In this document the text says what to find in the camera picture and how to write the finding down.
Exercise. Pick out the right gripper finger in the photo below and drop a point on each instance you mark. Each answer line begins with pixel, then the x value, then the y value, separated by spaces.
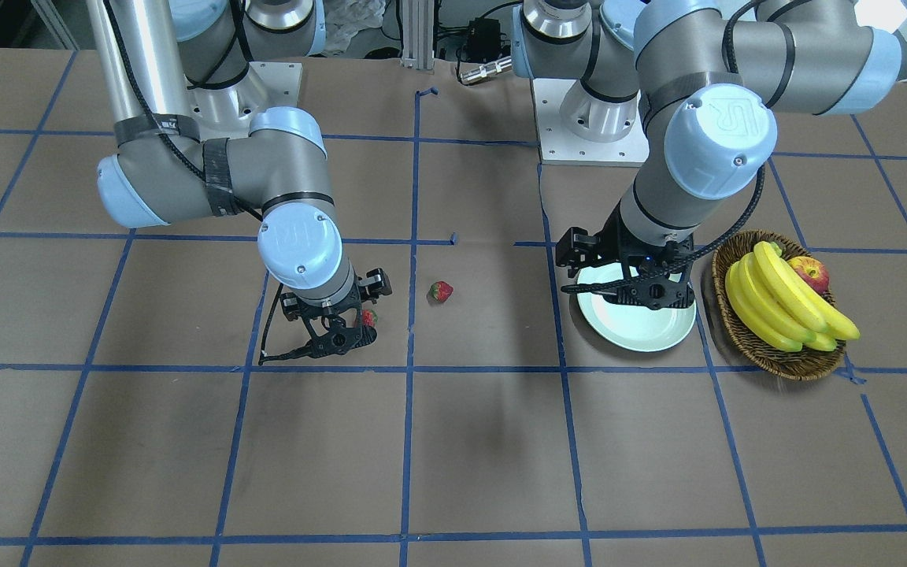
pixel 300 352

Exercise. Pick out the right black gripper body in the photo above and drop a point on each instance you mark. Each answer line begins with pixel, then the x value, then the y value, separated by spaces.
pixel 375 284

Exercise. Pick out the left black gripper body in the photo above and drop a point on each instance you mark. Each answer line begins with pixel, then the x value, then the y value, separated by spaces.
pixel 608 238

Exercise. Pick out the red strawberry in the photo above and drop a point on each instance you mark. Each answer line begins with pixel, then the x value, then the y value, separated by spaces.
pixel 369 318
pixel 440 292

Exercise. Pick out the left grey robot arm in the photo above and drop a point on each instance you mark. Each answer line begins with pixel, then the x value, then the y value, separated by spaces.
pixel 708 88

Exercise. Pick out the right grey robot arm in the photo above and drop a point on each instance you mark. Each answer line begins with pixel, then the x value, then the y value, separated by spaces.
pixel 164 172

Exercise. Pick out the light green plate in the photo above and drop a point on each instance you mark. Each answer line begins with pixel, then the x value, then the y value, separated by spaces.
pixel 637 328

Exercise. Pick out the yellow banana bunch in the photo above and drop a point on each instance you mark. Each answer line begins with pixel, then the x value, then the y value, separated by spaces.
pixel 779 308

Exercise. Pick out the woven wicker basket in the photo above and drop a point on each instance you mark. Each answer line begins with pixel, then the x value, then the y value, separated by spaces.
pixel 734 338

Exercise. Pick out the red yellow apple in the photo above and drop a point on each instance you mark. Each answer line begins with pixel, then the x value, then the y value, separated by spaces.
pixel 813 272

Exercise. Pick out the black power adapter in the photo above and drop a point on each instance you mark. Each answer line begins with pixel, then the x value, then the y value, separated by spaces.
pixel 483 40

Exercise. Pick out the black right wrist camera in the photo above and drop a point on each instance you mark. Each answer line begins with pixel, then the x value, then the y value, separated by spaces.
pixel 374 285

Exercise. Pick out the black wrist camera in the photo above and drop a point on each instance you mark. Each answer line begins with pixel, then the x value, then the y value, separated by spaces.
pixel 374 285
pixel 577 250

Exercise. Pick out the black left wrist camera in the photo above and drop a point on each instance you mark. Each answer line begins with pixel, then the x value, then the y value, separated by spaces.
pixel 577 250

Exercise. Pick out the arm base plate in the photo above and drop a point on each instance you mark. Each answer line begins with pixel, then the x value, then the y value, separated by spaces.
pixel 280 87
pixel 575 128

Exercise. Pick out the aluminium frame post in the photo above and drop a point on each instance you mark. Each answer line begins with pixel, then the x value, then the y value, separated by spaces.
pixel 417 30

